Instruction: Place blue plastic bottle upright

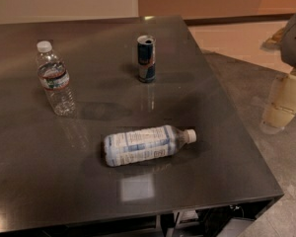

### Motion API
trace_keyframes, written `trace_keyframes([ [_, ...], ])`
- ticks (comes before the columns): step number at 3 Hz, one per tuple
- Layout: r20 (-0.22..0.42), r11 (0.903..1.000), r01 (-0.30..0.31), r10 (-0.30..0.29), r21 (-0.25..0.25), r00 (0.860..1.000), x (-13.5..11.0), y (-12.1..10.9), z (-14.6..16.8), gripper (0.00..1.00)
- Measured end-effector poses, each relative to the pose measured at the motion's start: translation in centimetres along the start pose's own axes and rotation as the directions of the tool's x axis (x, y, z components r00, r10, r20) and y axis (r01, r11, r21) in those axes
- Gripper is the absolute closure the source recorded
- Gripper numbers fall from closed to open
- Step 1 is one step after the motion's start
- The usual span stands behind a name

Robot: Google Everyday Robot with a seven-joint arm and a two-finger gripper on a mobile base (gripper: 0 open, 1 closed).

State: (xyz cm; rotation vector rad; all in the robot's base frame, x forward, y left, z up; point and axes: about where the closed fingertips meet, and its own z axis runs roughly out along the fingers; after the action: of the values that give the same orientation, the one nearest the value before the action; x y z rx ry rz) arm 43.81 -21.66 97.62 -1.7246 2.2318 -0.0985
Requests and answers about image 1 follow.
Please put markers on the blue silver energy drink can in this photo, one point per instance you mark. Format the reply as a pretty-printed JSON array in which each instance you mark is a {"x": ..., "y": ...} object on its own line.
[{"x": 146, "y": 58}]

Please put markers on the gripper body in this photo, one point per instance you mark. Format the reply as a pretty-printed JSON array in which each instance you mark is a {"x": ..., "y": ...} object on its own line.
[{"x": 295, "y": 44}]

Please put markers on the clear water bottle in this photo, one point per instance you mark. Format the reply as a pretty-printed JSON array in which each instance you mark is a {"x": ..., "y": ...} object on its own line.
[{"x": 54, "y": 79}]

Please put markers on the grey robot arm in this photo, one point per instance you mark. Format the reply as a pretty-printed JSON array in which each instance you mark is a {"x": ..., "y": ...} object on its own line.
[{"x": 285, "y": 39}]

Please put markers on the blue labelled plastic bottle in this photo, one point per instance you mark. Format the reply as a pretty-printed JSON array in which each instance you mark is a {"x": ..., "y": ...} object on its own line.
[{"x": 145, "y": 144}]

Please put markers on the dark table frame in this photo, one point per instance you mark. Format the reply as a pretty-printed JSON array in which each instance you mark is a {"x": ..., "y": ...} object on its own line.
[{"x": 219, "y": 221}]

